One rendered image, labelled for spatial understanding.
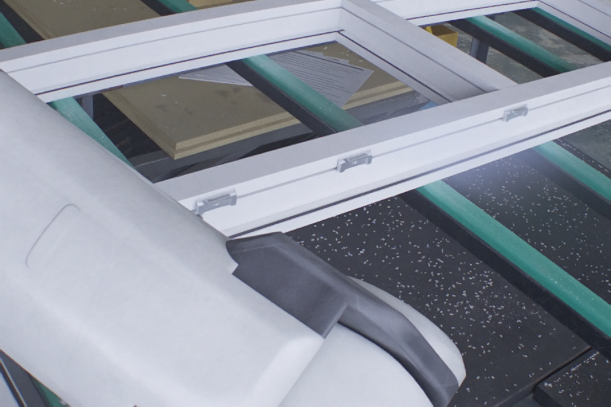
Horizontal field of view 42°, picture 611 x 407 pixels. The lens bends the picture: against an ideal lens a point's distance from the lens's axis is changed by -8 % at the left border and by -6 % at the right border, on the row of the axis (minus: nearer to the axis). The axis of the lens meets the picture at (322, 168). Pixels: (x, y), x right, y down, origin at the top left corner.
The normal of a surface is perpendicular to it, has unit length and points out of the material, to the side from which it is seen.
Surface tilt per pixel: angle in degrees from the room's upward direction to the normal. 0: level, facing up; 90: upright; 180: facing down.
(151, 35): 90
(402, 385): 45
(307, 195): 90
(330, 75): 0
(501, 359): 0
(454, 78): 90
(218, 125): 0
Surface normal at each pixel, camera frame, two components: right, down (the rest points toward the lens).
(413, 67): -0.79, 0.24
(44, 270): 0.00, -0.14
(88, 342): -0.12, 0.04
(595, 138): 0.11, -0.84
